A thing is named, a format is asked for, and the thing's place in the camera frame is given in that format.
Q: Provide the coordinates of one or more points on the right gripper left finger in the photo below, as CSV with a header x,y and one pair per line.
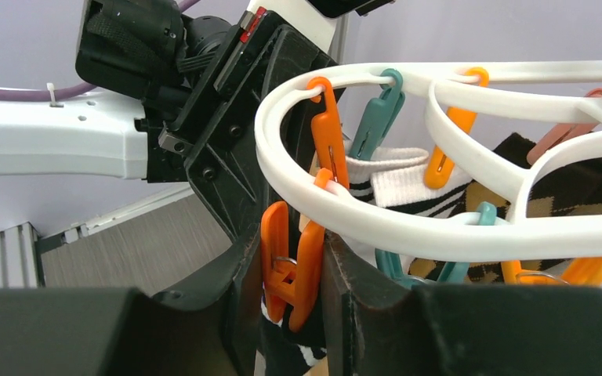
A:
x,y
207,324

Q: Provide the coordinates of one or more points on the brown argyle sock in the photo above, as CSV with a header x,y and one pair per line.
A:
x,y
575,189

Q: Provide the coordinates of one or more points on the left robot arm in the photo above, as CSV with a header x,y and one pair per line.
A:
x,y
171,99

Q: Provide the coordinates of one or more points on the white sock with stripes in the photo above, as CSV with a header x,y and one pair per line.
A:
x,y
393,178

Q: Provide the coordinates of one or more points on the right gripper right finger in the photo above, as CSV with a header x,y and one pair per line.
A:
x,y
374,326

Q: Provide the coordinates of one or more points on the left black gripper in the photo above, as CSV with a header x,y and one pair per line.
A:
x,y
229,73

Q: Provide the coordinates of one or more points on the white clip sock hanger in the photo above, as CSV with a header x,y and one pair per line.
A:
x,y
505,124

